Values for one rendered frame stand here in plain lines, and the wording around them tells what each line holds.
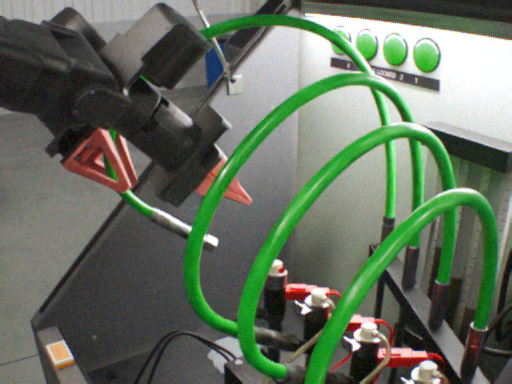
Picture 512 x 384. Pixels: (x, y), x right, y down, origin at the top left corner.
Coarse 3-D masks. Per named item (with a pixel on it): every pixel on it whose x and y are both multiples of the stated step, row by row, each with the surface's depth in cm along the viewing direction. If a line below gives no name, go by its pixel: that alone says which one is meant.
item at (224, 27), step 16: (256, 16) 61; (272, 16) 61; (288, 16) 62; (208, 32) 60; (224, 32) 61; (320, 32) 63; (352, 48) 65; (384, 112) 69; (112, 176) 64; (128, 192) 66; (144, 208) 67
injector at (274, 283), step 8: (272, 280) 65; (280, 280) 65; (264, 288) 66; (272, 288) 65; (280, 288) 65; (264, 296) 67; (272, 296) 66; (280, 296) 66; (264, 304) 67; (272, 304) 66; (280, 304) 66; (256, 312) 66; (264, 312) 66; (272, 312) 66; (280, 312) 67; (264, 320) 67; (272, 320) 67; (280, 320) 67; (272, 328) 68; (280, 328) 68; (272, 352) 70; (280, 352) 70; (272, 360) 70; (280, 360) 71
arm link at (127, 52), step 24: (144, 24) 46; (168, 24) 45; (120, 48) 47; (144, 48) 46; (168, 48) 47; (192, 48) 48; (120, 72) 46; (144, 72) 47; (168, 72) 48; (96, 96) 43; (120, 96) 45; (96, 120) 45
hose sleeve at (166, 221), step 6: (156, 210) 67; (156, 216) 67; (162, 216) 67; (168, 216) 68; (156, 222) 68; (162, 222) 68; (168, 222) 68; (174, 222) 68; (180, 222) 69; (168, 228) 68; (174, 228) 68; (180, 228) 69; (186, 228) 69; (180, 234) 69; (186, 234) 69; (186, 240) 70; (204, 240) 70
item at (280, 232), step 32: (384, 128) 45; (416, 128) 46; (352, 160) 43; (448, 160) 51; (320, 192) 42; (288, 224) 41; (448, 224) 55; (448, 256) 57; (256, 288) 41; (448, 288) 59; (256, 352) 44
